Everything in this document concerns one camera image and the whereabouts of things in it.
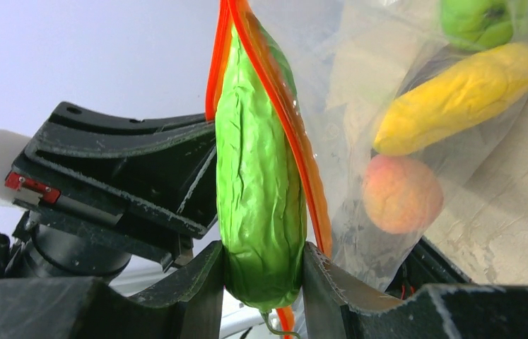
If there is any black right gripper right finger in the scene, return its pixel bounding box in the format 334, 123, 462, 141
303, 243, 528, 338

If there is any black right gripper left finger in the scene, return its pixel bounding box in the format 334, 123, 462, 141
0, 242, 223, 338

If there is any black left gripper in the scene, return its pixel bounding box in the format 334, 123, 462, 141
0, 102, 217, 281

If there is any red pink peach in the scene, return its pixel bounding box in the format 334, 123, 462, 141
361, 155, 444, 234

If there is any clear orange zip top bag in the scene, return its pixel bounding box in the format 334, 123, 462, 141
205, 1, 528, 338

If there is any yellow corn cob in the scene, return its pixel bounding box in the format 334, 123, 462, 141
372, 42, 528, 156

